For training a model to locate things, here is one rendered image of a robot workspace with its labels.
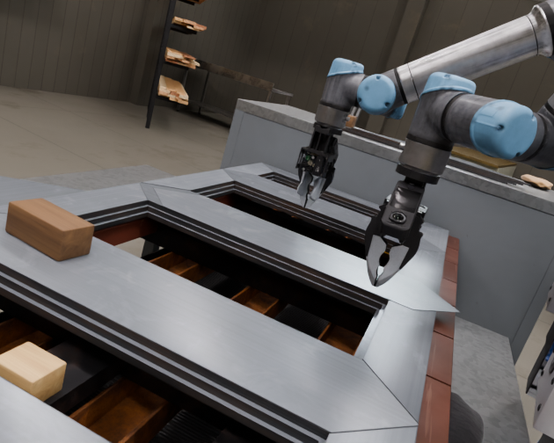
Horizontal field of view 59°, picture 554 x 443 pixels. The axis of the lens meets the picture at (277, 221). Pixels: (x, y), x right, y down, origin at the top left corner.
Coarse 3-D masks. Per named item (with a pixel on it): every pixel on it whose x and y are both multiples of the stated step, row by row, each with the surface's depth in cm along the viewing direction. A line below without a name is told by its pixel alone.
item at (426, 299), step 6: (420, 282) 109; (420, 288) 105; (426, 288) 106; (420, 294) 101; (426, 294) 102; (432, 294) 103; (420, 300) 98; (426, 300) 99; (432, 300) 100; (438, 300) 101; (444, 300) 102; (414, 306) 94; (420, 306) 95; (426, 306) 96; (432, 306) 97; (438, 306) 98; (444, 306) 99
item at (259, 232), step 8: (248, 224) 113; (256, 224) 115; (264, 224) 117; (272, 224) 118; (232, 232) 105; (240, 232) 106; (248, 232) 108; (256, 232) 109; (264, 232) 111; (272, 232) 113; (280, 232) 114; (248, 240) 103; (256, 240) 104; (264, 240) 106
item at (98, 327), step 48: (144, 192) 114; (192, 192) 125; (240, 192) 149; (240, 240) 103; (0, 288) 65; (48, 288) 64; (336, 288) 97; (96, 336) 61; (192, 384) 57; (288, 432) 54
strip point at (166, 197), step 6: (156, 192) 116; (162, 192) 117; (168, 192) 119; (174, 192) 120; (180, 192) 121; (162, 198) 113; (168, 198) 115; (174, 198) 116; (180, 198) 117; (186, 198) 119; (192, 198) 120; (162, 204) 109; (168, 204) 110
